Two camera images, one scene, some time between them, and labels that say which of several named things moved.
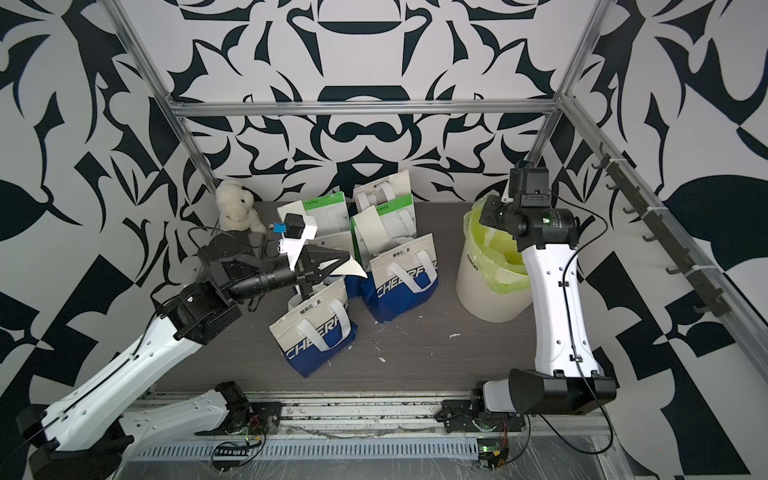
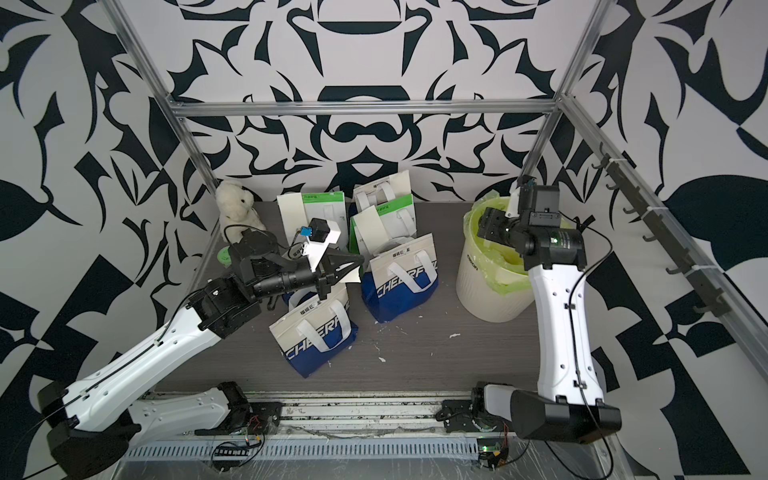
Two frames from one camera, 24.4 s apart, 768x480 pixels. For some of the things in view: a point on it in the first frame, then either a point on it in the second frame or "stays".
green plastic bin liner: [498, 253] stays
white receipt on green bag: [371, 229] stays
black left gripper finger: [317, 261] -> [341, 271]
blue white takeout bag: [399, 274] stays
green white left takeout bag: [330, 212] stays
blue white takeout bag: [340, 241] -> [305, 304]
